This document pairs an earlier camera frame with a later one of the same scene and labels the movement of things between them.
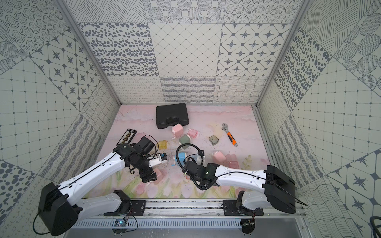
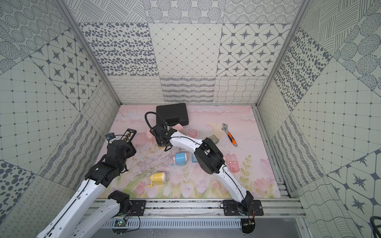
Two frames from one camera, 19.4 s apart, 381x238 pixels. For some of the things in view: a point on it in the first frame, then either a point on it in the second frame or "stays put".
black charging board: [127, 137] stays put
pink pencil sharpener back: [177, 131] stays put
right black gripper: [190, 179] to [158, 143]
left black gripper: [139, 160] to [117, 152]
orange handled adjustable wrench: [229, 135] stays put
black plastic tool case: [169, 115] stays put
